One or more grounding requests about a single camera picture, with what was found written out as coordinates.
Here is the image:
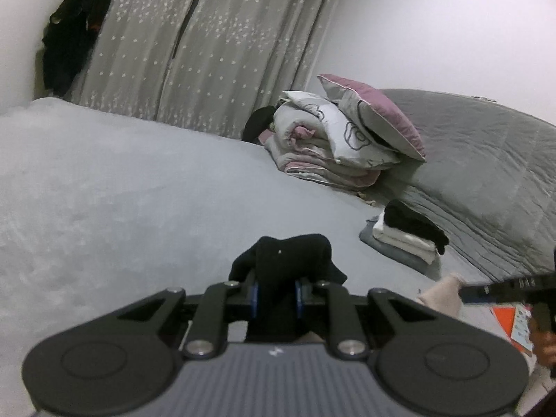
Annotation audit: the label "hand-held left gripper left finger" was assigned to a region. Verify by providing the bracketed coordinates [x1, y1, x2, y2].
[115, 280, 261, 359]

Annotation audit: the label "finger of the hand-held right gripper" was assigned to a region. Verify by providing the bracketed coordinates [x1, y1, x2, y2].
[458, 275, 556, 305]

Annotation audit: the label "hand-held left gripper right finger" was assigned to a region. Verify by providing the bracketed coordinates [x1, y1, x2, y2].
[294, 279, 435, 359]

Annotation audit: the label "black beige-lined pants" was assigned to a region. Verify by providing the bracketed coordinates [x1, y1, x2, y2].
[228, 234, 463, 344]

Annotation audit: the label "stack of folded clothes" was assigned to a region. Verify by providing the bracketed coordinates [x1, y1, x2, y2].
[358, 217, 441, 281]

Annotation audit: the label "black folded garment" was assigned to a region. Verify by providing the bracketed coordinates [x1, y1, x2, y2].
[382, 199, 450, 256]

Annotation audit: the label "folded white and pink quilt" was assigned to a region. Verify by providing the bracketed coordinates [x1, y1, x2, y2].
[263, 90, 402, 189]

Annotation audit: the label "light grey bed sheet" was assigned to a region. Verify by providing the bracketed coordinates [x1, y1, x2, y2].
[0, 97, 496, 417]

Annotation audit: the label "black cloth bundle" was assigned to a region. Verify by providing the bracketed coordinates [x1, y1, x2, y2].
[241, 106, 279, 144]

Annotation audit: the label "pink and grey pillow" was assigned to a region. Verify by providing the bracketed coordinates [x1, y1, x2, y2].
[316, 73, 428, 163]

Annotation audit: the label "grey star-printed curtain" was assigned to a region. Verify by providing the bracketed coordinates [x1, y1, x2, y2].
[69, 0, 348, 140]

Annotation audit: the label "black hanging jacket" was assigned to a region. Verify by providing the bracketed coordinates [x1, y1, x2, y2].
[41, 0, 111, 98]

